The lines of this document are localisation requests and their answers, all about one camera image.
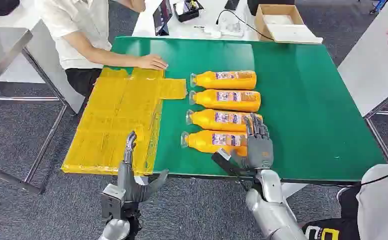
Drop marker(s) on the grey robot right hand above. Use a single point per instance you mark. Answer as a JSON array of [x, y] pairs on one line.
[[260, 152]]

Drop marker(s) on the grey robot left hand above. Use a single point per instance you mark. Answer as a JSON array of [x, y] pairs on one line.
[[129, 185]]

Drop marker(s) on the cardboard box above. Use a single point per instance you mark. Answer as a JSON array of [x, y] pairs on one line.
[[260, 23]]

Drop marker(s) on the person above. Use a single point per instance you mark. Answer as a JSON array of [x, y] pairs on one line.
[[382, 205], [81, 26]]

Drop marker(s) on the person's right hand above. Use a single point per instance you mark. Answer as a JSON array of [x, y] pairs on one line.
[[152, 62]]

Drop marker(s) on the yellow sheet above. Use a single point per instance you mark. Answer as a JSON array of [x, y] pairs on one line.
[[114, 116]]

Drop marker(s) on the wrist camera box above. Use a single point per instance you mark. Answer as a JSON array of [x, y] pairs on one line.
[[112, 202], [222, 162]]

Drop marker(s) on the green table mat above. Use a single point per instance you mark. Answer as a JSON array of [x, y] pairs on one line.
[[296, 99]]

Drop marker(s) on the orange drink bottle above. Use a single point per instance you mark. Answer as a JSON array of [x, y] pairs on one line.
[[213, 81], [207, 120], [200, 142], [210, 99]]

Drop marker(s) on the white desk with side panel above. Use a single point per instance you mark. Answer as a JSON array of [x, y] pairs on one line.
[[41, 59]]

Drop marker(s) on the white flat panel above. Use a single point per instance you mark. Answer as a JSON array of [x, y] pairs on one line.
[[296, 33]]

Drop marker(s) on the white table with steel legs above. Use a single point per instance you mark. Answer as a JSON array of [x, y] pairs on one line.
[[369, 66]]

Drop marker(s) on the clear plastic bag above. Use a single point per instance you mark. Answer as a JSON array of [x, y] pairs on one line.
[[232, 28]]

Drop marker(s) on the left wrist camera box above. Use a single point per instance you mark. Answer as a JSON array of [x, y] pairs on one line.
[[112, 202]]

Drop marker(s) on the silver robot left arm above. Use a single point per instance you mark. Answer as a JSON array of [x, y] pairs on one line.
[[114, 230]]

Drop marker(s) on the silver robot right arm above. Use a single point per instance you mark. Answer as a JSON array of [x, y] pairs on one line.
[[273, 215]]

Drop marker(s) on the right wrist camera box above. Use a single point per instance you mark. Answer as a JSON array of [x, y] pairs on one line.
[[222, 162]]

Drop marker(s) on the black tray with parts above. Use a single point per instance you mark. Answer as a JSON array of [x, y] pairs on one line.
[[187, 11]]

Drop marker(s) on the black phone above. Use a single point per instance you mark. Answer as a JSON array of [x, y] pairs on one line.
[[232, 4]]

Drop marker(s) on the dark tablet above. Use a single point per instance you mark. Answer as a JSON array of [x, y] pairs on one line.
[[162, 16]]

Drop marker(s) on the white table leg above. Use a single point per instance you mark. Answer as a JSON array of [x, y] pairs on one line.
[[291, 189], [143, 180]]

